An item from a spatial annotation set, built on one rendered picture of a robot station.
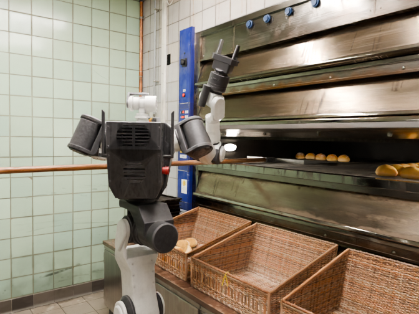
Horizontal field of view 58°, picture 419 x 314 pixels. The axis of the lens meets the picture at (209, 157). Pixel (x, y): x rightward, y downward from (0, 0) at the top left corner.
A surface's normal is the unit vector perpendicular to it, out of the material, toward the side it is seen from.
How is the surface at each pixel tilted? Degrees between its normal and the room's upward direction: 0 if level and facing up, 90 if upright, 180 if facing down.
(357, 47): 69
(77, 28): 90
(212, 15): 90
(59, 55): 90
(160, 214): 45
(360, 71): 90
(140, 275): 80
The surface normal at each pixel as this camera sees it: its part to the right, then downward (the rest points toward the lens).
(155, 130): 0.01, 0.06
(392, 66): -0.79, 0.02
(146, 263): 0.59, -0.12
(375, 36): -0.74, -0.33
